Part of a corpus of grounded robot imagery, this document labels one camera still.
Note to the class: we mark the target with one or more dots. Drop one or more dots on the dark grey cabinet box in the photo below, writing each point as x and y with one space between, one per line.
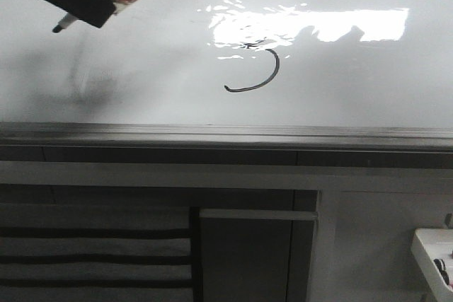
256 259

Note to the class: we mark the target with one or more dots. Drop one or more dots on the white plastic tray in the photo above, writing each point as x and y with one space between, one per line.
429 244

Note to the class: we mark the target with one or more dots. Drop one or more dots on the white whiteboard with metal frame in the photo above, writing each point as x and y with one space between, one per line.
341 73

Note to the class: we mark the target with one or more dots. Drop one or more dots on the grey table frame rail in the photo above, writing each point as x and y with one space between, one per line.
342 170

